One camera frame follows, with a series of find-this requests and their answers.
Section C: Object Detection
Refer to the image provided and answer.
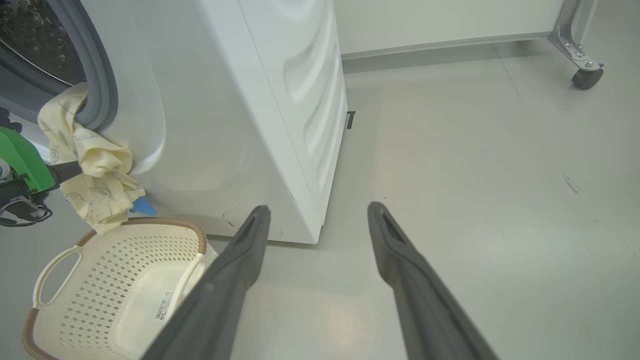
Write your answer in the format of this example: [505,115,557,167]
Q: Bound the white partition with caster foot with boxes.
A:
[334,0,605,91]

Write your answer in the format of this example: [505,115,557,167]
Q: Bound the barcode label sticker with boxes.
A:
[153,291,176,321]

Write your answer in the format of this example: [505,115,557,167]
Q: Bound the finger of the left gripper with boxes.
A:
[47,159,84,185]

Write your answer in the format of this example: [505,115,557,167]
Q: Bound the white front-load washing machine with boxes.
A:
[0,0,350,245]

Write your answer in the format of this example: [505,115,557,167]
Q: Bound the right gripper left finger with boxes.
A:
[140,205,272,360]

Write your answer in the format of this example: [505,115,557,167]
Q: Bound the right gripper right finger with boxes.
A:
[366,201,501,360]

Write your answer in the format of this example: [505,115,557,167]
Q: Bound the cream basket with brown rim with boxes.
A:
[22,216,220,360]

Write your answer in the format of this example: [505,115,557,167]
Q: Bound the cream bear print garment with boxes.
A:
[37,82,157,236]

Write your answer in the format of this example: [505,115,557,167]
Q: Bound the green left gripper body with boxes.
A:
[0,125,57,203]

